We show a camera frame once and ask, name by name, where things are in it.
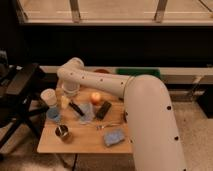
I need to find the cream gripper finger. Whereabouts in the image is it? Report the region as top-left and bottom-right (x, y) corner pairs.
(61, 96), (70, 109)

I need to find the black brush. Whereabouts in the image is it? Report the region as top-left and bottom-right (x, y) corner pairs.
(69, 102), (85, 116)

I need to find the white paper cup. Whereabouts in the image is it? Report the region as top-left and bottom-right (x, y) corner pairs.
(40, 88), (57, 106)

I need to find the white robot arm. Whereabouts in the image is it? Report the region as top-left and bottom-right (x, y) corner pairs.
(57, 58), (187, 171)

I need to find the light blue cloth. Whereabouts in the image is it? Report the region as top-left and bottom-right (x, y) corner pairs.
(78, 102), (95, 124)

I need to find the orange apple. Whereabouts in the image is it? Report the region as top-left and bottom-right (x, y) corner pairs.
(90, 92), (101, 105)

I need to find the metal can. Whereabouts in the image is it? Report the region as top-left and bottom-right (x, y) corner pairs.
(55, 125), (70, 141)

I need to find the wooden folding table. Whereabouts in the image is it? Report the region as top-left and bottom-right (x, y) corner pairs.
(37, 86), (132, 155)

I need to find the red bowl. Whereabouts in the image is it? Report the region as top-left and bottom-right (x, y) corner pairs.
(93, 69), (110, 74)

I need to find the black rectangular block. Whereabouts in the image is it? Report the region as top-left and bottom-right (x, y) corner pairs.
(96, 101), (112, 120)

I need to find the silver fork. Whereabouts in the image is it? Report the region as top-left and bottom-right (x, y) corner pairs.
(96, 123), (121, 130)

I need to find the black office chair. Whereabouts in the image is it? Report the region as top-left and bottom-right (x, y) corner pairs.
(0, 50), (48, 149)

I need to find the blue sponge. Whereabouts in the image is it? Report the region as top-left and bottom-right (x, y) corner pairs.
(103, 129), (125, 147)

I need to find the green plastic tray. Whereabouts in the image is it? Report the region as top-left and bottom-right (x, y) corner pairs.
(116, 68), (161, 79)

